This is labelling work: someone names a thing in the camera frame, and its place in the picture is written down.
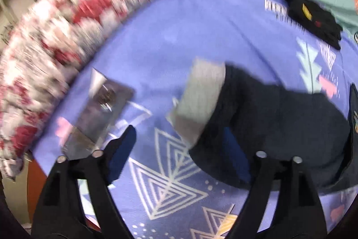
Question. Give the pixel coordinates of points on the wooden bed frame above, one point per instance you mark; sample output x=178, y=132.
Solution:
x=37, y=185

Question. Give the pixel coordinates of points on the dark navy pants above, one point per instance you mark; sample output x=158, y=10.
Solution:
x=279, y=115

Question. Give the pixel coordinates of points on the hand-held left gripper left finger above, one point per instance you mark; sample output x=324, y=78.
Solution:
x=122, y=156

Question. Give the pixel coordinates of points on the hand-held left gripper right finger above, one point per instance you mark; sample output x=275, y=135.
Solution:
x=237, y=156

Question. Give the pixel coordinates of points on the purple patterned bed sheet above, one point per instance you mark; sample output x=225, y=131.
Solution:
x=195, y=17

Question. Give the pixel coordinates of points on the black glove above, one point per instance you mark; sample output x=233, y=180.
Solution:
x=313, y=15

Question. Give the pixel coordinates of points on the clear plastic bag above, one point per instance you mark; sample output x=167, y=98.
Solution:
x=98, y=113

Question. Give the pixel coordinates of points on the red white floral blanket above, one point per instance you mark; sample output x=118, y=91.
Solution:
x=70, y=20

